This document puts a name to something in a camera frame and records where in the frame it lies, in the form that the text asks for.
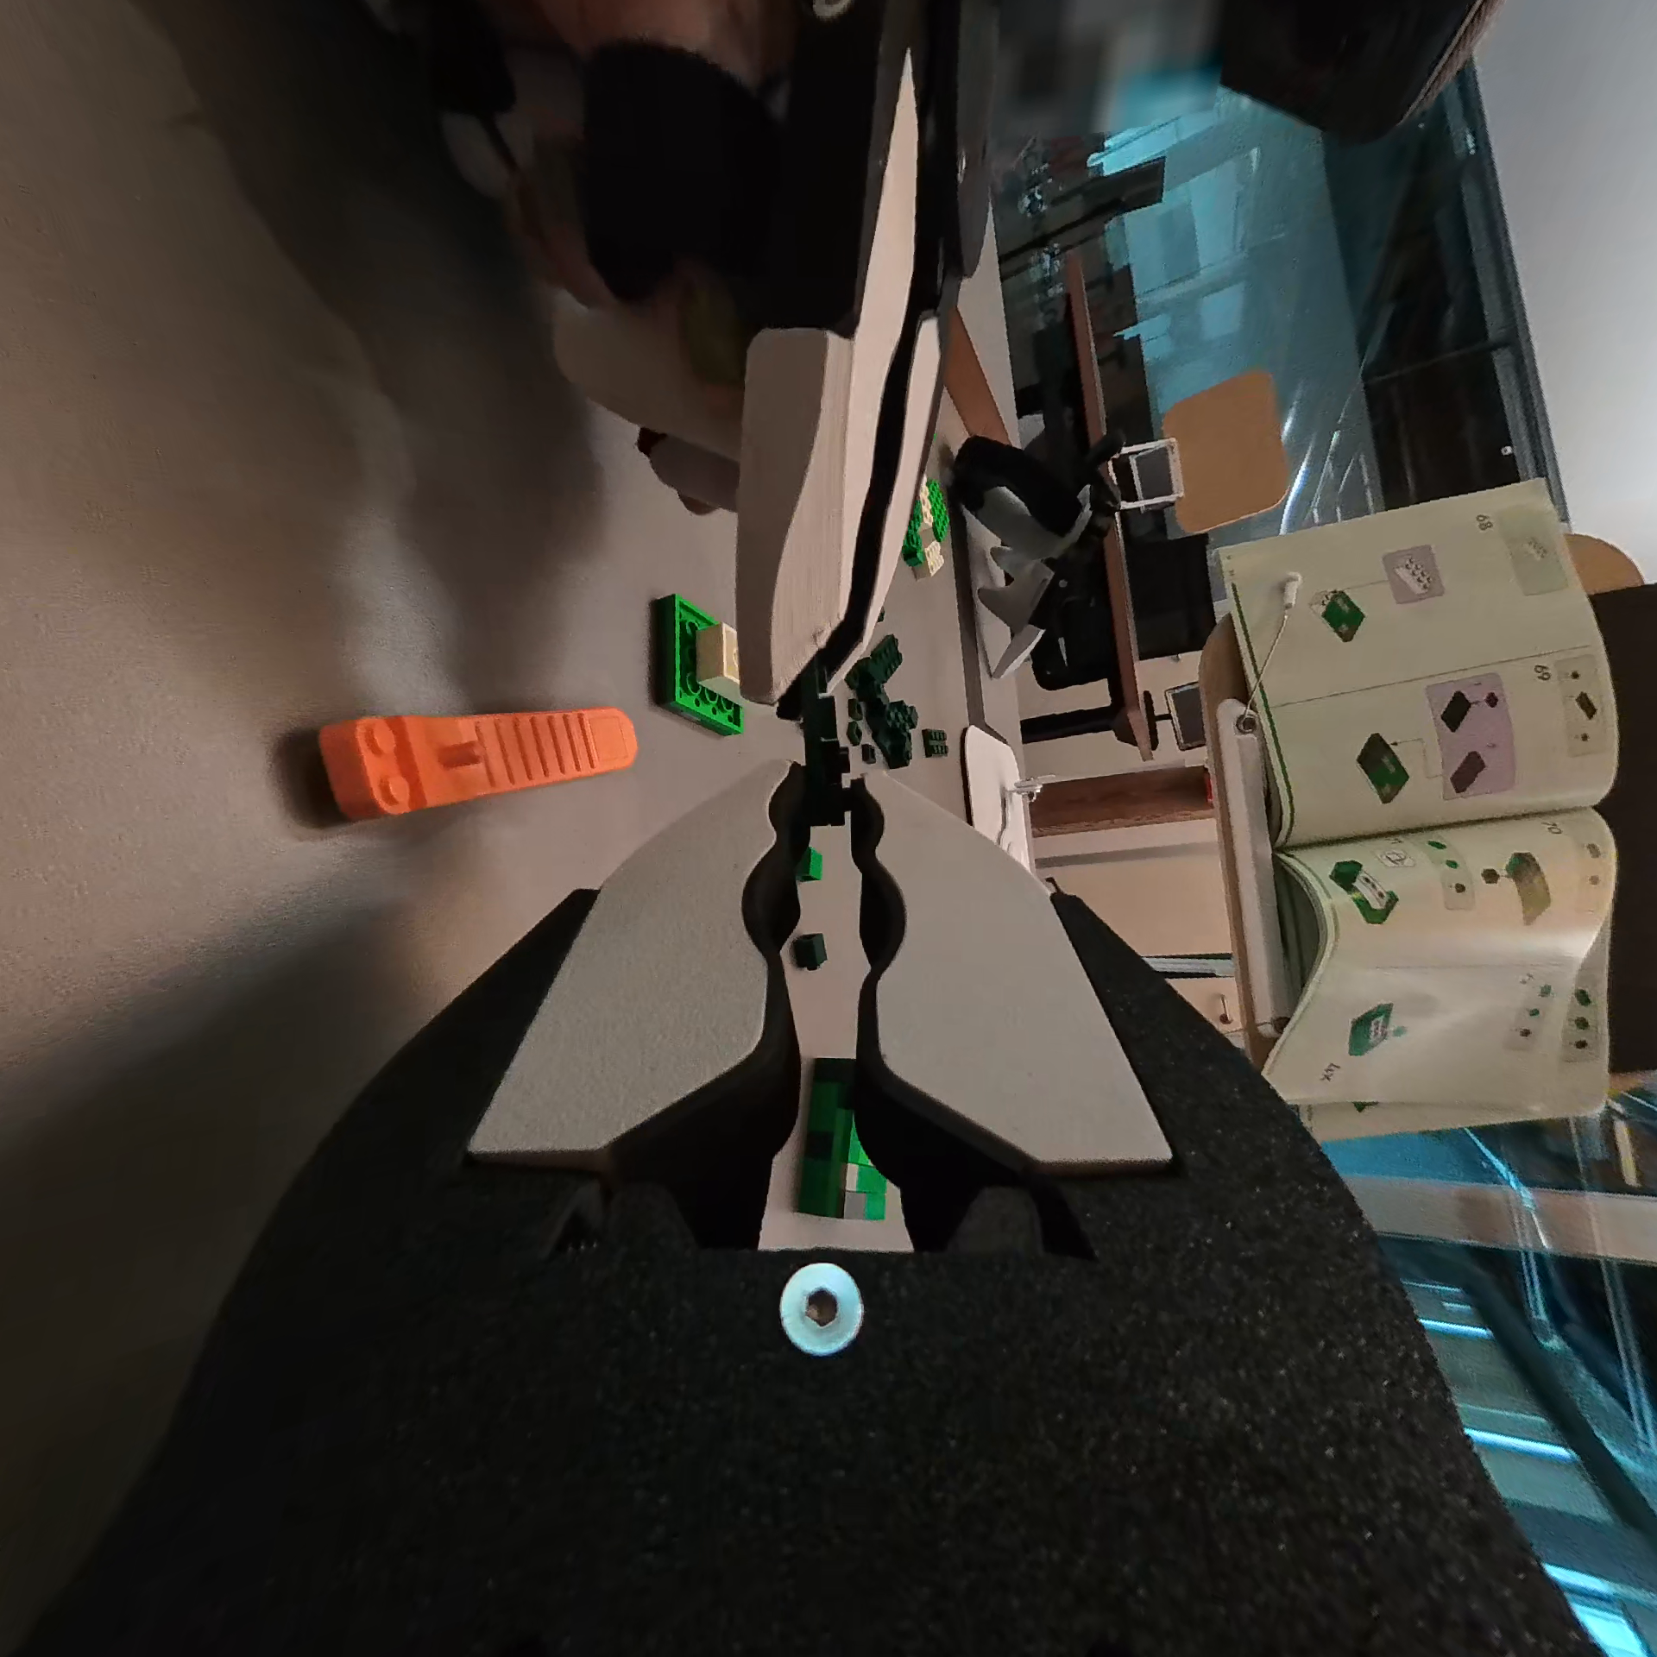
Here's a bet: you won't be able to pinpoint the orange brick separator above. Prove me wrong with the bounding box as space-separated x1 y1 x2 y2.
317 706 639 827

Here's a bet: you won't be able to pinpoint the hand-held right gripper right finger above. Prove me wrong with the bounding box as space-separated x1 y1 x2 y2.
858 770 1166 1188

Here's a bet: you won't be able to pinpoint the pile of bright green lego pieces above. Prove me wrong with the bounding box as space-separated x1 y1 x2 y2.
900 475 958 583

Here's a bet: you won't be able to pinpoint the green lego base, tan brick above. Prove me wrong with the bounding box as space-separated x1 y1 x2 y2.
649 595 751 748

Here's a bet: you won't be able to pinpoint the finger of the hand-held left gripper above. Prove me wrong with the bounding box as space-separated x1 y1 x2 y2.
801 18 979 690
736 321 915 706

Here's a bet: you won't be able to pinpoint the person's left hand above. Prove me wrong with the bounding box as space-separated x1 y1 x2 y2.
507 0 780 513

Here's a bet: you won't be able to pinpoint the green pixel lego cube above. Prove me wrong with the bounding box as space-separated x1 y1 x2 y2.
796 1061 900 1228

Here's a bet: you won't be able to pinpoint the lego instruction booklet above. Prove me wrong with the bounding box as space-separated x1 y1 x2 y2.
1213 478 1633 1132

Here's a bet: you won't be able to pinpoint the scattered dark green lego pieces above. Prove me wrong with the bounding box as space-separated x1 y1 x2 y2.
839 632 958 770

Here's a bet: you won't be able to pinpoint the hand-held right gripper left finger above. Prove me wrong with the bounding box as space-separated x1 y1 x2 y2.
469 770 801 1188

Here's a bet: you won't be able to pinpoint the white round-cornered base plate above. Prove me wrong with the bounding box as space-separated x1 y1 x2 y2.
958 680 1294 1047

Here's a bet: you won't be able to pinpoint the dark green lego brick stack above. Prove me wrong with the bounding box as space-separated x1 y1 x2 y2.
775 662 884 840

